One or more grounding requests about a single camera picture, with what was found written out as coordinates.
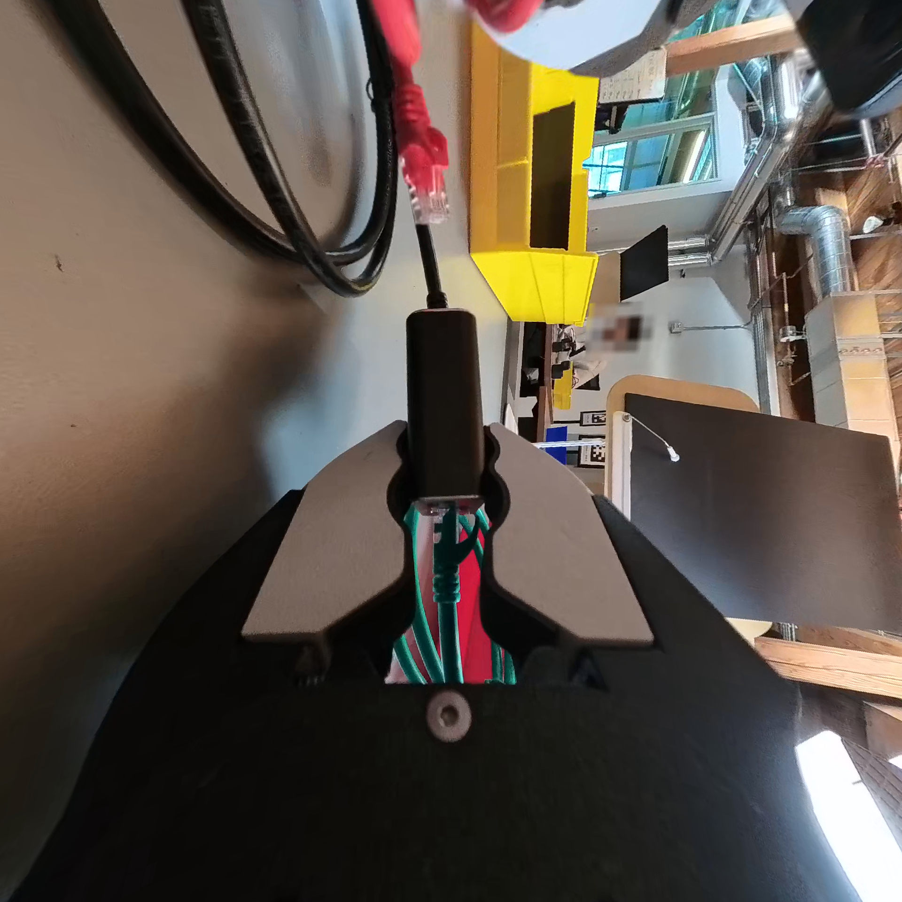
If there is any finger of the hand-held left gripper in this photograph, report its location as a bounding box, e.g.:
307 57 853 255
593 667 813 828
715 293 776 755
482 0 674 73

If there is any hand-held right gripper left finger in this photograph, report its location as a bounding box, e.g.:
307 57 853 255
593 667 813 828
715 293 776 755
240 421 417 679

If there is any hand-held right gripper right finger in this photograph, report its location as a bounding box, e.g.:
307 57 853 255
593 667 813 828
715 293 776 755
480 423 658 682

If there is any red plastic bin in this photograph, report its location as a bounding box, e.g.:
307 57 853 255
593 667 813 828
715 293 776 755
395 507 510 686

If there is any green ethernet cable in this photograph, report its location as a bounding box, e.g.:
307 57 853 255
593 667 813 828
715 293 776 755
391 504 520 686

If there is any yellow plastic bin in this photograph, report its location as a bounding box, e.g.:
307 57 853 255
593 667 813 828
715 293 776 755
468 21 600 324

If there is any black ethernet splitter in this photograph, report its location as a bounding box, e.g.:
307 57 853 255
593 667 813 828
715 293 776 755
405 308 488 513

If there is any red ethernet cable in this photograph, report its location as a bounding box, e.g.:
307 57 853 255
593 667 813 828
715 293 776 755
370 0 544 227

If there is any black ethernet cable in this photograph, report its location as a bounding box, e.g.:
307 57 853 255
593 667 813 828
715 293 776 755
56 0 452 311

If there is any printed paper chart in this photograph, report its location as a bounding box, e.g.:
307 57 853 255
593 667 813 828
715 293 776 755
599 48 668 107

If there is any wooden ceiling beam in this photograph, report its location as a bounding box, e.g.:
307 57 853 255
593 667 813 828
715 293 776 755
666 14 805 76

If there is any window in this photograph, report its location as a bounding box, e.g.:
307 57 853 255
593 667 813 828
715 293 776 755
588 116 717 195

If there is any small black panel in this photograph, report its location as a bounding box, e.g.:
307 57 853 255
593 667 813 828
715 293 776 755
595 225 669 306

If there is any white board bracket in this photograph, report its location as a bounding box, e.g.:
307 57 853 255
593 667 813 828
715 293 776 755
612 412 634 520

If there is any round metal duct pipe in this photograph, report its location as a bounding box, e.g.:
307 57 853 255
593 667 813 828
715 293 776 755
778 204 854 297

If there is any silver rectangular duct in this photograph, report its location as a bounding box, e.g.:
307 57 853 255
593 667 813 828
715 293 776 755
803 292 889 431

